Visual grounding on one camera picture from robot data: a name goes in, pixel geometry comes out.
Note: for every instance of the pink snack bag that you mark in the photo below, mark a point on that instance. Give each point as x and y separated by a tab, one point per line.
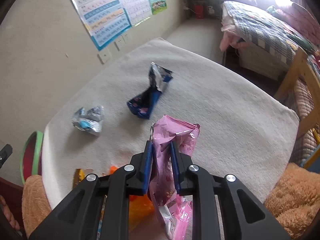
170	135

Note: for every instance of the brown plush cushion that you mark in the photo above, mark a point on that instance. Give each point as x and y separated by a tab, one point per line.
35	205

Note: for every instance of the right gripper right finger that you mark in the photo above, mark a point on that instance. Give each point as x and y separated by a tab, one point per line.
223	206

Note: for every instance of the bed with plaid quilt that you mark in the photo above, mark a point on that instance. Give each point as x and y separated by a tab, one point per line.
268	33

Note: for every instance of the yellow snack wrapper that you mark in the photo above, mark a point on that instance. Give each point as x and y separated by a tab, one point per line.
79	175

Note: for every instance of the silver blue wrapper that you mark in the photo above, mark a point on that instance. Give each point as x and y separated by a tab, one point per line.
89	121

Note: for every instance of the dark blue snack wrapper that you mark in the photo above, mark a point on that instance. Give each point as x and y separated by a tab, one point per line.
142	105

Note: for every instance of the blue wall poster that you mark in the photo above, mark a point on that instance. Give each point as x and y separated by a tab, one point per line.
105	20

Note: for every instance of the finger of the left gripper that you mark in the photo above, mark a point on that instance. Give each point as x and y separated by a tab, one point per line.
5	153

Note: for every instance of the orange snack bag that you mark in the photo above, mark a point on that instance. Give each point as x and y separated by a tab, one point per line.
140	208

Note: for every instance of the white wall socket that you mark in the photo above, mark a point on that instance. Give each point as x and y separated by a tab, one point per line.
104	55

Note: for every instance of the wooden chair frame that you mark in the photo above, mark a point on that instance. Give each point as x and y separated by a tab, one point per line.
302	82

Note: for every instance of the dark shelf unit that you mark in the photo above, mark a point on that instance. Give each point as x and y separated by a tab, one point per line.
200	0

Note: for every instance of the brown plush toy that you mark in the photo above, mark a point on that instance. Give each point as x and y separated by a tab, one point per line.
294	201

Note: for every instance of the red bin green rim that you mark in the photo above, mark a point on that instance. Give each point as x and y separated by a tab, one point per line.
30	162

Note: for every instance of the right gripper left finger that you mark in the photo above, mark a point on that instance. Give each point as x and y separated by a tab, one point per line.
98	208

